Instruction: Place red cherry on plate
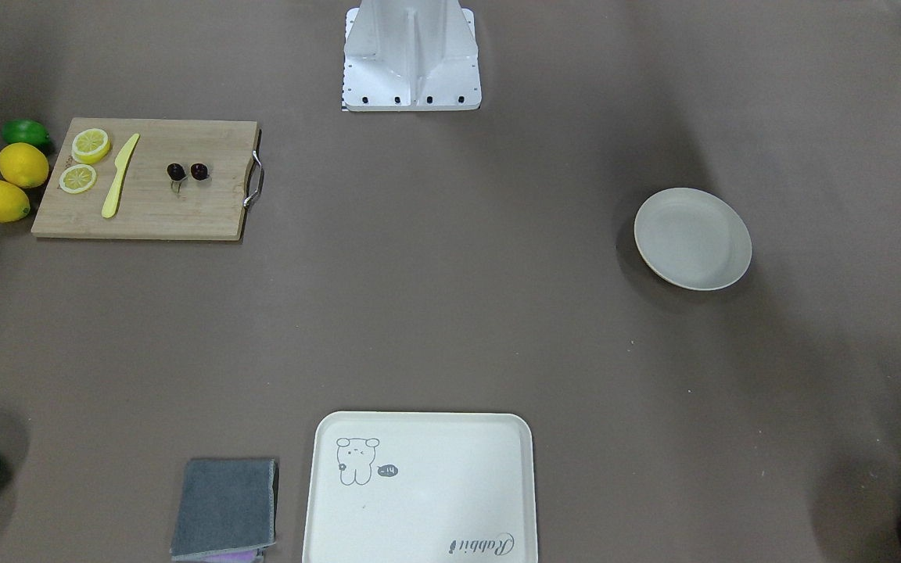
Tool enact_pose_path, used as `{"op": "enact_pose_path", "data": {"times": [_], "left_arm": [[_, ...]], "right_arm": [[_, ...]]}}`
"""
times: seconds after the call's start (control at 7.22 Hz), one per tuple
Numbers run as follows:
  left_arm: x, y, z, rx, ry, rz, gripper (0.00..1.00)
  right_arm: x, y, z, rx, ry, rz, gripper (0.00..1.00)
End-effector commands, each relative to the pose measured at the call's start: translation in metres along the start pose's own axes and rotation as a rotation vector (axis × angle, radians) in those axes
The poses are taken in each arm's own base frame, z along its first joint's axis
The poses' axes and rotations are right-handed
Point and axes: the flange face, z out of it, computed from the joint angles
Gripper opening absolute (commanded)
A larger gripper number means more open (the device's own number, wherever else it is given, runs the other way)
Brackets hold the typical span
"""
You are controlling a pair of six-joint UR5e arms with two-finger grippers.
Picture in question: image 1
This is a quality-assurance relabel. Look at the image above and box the lemon slice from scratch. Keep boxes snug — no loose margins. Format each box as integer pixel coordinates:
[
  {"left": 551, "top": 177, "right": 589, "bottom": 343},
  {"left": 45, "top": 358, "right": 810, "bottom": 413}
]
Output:
[
  {"left": 57, "top": 163, "right": 98, "bottom": 195},
  {"left": 71, "top": 128, "right": 112, "bottom": 165}
]

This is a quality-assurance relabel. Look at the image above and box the grey folded cloth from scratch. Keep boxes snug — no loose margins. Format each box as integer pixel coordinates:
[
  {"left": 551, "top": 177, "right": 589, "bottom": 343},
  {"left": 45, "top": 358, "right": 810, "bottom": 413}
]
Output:
[{"left": 171, "top": 457, "right": 278, "bottom": 559}]

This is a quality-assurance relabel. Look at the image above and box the upper yellow lemon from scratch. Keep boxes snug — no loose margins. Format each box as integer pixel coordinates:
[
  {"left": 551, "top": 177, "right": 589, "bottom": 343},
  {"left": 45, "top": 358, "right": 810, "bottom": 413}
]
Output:
[{"left": 0, "top": 142, "right": 50, "bottom": 189}]

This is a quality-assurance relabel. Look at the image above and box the lower lemon slice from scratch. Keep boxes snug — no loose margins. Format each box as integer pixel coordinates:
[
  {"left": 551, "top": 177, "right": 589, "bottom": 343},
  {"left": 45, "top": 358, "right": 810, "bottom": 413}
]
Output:
[{"left": 57, "top": 163, "right": 98, "bottom": 195}]

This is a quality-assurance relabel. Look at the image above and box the yellow plastic knife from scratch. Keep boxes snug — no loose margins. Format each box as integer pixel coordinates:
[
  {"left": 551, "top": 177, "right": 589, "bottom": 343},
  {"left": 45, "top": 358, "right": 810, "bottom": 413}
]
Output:
[{"left": 101, "top": 133, "right": 140, "bottom": 220}]

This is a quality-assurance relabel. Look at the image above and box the round beige plate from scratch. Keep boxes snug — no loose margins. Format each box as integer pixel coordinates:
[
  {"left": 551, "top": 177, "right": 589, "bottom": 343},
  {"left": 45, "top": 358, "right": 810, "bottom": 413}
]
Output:
[{"left": 634, "top": 188, "right": 753, "bottom": 291}]

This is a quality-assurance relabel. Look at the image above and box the green lime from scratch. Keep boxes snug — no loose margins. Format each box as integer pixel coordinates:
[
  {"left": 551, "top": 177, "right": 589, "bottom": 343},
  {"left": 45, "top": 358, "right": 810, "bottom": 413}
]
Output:
[{"left": 1, "top": 119, "right": 51, "bottom": 149}]

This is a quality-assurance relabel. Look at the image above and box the bamboo cutting board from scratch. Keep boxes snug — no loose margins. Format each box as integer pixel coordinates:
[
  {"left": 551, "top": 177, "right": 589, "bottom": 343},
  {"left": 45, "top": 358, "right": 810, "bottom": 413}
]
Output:
[{"left": 31, "top": 117, "right": 261, "bottom": 240}]

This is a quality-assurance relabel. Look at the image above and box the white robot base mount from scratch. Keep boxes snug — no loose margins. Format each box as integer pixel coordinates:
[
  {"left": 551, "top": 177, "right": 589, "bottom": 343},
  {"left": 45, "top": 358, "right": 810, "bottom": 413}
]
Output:
[{"left": 341, "top": 1, "right": 483, "bottom": 112}]

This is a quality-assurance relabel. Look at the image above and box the purple cloth under grey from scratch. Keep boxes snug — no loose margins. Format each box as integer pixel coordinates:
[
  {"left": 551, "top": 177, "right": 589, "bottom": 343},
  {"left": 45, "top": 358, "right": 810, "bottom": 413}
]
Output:
[{"left": 171, "top": 547, "right": 264, "bottom": 563}]

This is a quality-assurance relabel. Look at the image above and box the white rabbit tray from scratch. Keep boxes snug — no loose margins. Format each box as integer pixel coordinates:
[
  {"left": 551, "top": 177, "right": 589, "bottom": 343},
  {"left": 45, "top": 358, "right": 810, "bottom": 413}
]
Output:
[{"left": 303, "top": 412, "right": 539, "bottom": 562}]

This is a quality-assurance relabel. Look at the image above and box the upper lemon slice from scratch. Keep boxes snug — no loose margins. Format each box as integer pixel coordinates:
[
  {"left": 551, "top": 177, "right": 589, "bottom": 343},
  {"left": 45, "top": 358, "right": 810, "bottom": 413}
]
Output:
[{"left": 71, "top": 128, "right": 112, "bottom": 165}]

